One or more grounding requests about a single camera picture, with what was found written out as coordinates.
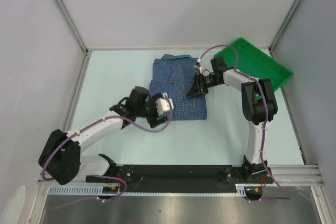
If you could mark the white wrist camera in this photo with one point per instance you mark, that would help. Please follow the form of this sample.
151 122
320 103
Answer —
198 66
164 104

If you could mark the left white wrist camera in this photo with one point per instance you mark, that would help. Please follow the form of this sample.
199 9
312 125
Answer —
164 104

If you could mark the blue checkered long sleeve shirt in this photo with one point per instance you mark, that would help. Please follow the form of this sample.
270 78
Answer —
174 75

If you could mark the aluminium frame rail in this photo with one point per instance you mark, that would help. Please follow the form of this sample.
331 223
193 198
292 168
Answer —
282 174

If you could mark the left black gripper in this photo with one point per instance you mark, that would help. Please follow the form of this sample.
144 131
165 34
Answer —
152 120

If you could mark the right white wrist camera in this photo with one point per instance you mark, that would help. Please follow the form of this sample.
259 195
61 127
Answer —
198 66

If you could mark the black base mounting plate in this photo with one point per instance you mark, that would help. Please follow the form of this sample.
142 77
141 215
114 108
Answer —
184 179

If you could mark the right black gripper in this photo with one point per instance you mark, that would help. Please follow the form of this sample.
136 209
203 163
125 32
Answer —
198 88

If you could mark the green plastic tray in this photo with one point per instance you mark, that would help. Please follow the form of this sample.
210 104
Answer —
254 62

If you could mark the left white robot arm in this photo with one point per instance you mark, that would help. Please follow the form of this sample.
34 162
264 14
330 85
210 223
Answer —
60 157

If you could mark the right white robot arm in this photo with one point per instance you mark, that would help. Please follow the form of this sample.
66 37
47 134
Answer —
259 106

